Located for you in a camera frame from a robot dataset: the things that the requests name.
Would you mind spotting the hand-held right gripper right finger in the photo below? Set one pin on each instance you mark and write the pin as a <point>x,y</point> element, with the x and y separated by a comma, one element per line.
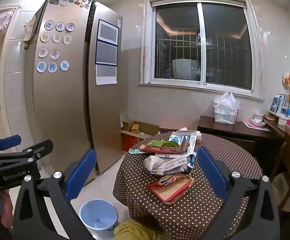
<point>211,175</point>

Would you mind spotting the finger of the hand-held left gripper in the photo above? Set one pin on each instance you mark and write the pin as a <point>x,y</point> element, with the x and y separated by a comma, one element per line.
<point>43,147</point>
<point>8,142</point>

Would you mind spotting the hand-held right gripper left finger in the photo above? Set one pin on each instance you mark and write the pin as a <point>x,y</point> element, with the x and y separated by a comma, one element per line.
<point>81,173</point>

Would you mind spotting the white printed bag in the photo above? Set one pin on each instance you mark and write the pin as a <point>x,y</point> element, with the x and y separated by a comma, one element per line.
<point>173,165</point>

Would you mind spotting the red-edged cardboard sleeve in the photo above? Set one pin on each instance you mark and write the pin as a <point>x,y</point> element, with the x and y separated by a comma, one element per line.
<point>172,192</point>

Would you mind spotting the white and blue carton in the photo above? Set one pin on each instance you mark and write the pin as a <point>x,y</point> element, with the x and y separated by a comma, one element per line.
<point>185,137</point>

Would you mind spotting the light blue trash bin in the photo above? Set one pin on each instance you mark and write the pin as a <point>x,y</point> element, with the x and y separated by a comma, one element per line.
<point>98,220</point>

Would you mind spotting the green snack packet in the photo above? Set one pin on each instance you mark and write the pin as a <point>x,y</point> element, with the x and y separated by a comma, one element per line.
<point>165,143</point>

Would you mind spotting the dark red long wrapper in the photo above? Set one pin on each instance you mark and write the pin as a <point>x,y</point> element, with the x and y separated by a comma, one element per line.
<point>160,150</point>

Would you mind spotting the round polka dot table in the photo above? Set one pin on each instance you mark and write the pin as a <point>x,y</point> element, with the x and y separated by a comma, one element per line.
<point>210,212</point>

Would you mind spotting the gold double-door refrigerator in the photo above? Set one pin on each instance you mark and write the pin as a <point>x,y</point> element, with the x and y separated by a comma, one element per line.
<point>67,105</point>

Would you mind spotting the dark wooden side table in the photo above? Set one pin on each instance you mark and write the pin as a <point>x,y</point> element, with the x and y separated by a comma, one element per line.
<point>235,132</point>

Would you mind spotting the red gift box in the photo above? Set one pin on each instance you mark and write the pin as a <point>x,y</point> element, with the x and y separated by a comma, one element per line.
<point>131,142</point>

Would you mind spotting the pink place mat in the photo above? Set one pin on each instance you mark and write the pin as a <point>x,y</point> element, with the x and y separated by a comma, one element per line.
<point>249,125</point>

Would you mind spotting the white plastic bag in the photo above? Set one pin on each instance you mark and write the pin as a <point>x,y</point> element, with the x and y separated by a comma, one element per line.
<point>225,108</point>

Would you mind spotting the small yellow box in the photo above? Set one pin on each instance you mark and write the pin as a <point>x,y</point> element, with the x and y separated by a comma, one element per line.
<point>135,128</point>

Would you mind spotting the white ceramic bowl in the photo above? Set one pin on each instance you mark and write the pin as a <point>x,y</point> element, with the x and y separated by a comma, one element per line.
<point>259,121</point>

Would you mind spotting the wooden desk shelf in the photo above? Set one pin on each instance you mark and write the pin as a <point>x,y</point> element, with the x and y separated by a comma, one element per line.
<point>276,127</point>

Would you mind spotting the unframed white printed sheet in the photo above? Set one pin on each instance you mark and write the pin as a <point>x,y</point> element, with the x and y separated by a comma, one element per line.
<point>106,75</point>

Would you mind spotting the blue-framed printed sheet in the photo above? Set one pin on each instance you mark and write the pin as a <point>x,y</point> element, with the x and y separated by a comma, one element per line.
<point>106,53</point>
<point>108,31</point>

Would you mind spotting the hanging beige shopping bags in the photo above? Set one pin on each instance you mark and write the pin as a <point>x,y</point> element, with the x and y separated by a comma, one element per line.
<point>30,31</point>

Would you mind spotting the group of round character magnets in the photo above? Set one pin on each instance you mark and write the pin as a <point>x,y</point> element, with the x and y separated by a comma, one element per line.
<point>49,25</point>

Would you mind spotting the sliding window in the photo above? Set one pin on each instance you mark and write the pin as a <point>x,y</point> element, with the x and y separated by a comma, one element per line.
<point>202,45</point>

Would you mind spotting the white roller blind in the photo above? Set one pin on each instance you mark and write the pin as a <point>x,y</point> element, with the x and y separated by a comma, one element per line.
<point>197,0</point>

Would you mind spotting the orange cartoon wall decoration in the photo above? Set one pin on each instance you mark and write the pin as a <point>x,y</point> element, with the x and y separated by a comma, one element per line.
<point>288,80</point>

